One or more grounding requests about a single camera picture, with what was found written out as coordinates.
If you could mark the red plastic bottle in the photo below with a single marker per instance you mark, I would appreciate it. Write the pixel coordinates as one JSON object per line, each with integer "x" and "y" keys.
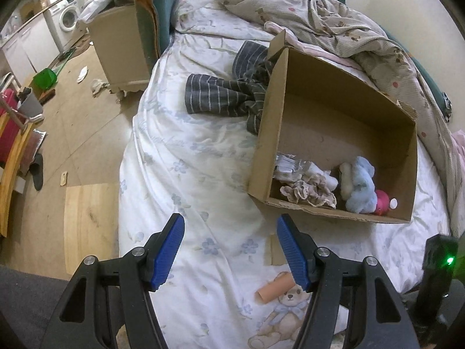
{"x": 382, "y": 203}

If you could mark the yellow wooden chair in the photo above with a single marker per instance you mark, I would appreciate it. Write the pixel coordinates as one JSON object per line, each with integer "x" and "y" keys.
{"x": 14, "y": 174}

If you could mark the fluffy light blue scrunchie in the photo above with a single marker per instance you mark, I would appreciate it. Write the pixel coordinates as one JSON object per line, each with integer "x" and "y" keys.
{"x": 363, "y": 189}

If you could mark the black patterned cloth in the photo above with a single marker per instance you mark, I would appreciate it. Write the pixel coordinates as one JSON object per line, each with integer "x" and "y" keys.
{"x": 446, "y": 103}

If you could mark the pale pink garment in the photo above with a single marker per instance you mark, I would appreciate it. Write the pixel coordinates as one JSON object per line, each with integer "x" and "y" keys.
{"x": 458, "y": 152}

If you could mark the grey waste bin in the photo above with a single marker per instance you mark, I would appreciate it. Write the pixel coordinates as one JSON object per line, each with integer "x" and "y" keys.
{"x": 31, "y": 103}

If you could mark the beige lace scrunchie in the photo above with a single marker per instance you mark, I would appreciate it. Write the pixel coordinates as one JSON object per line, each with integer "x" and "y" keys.
{"x": 305, "y": 192}

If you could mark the small white cloth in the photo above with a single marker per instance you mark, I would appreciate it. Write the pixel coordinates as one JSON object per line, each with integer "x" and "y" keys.
{"x": 327, "y": 178}

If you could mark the beige patterned quilt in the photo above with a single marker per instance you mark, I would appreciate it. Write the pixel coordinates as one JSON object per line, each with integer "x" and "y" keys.
{"x": 327, "y": 18}

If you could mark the small beige card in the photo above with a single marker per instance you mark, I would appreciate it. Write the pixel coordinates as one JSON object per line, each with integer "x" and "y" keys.
{"x": 64, "y": 179}

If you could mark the grey striped cloth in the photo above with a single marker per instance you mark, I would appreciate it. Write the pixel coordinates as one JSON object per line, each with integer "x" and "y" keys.
{"x": 214, "y": 94}

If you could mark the brown floor mat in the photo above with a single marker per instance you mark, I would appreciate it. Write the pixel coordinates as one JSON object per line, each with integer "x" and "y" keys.
{"x": 81, "y": 48}

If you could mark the white paper scrap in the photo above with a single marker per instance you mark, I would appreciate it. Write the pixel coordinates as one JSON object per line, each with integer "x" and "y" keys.
{"x": 82, "y": 74}

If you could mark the white floral bed sheet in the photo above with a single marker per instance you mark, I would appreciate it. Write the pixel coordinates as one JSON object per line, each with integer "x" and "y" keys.
{"x": 203, "y": 174}

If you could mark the small white round cap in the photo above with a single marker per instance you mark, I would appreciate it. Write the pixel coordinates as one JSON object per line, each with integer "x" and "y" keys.
{"x": 393, "y": 203}

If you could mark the crumpled tissue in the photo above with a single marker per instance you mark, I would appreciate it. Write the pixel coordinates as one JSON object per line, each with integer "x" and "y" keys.
{"x": 98, "y": 87}

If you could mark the teal upholstered bed frame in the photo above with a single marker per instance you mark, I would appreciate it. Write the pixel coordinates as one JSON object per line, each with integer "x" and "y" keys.
{"x": 163, "y": 7}

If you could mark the cardboard tube roll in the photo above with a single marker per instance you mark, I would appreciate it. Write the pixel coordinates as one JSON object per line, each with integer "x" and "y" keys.
{"x": 274, "y": 288}

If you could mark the beige nightstand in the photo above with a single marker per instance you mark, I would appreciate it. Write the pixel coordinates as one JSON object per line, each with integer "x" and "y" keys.
{"x": 120, "y": 51}

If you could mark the white kitchen cabinet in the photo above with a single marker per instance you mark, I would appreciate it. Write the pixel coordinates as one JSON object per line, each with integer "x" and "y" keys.
{"x": 29, "y": 47}

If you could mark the cardboard scrap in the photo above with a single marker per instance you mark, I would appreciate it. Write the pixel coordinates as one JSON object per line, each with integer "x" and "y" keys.
{"x": 278, "y": 251}

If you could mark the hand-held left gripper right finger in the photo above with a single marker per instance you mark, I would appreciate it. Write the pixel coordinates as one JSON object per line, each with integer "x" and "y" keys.
{"x": 292, "y": 254}

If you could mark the light wooden board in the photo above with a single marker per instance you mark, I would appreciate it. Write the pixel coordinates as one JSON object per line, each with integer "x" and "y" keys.
{"x": 90, "y": 225}

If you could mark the person's grey trousers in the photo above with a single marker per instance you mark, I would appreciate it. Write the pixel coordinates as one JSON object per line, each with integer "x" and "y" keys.
{"x": 29, "y": 298}

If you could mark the brown cardboard box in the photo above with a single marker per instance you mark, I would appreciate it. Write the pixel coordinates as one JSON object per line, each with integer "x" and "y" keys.
{"x": 327, "y": 116}

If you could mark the white wrapper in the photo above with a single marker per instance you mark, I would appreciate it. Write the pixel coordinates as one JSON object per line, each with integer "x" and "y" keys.
{"x": 287, "y": 167}

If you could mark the white plastic bag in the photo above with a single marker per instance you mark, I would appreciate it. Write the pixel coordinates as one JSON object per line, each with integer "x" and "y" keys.
{"x": 96, "y": 5}

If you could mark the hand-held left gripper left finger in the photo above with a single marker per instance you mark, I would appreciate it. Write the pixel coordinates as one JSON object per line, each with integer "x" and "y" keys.
{"x": 169, "y": 254}

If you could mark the dark slipper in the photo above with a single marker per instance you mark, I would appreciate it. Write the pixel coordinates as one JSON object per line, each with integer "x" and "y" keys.
{"x": 36, "y": 174}

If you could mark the white washing machine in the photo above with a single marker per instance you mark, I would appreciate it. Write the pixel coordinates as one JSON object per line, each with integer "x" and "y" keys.
{"x": 65, "y": 18}

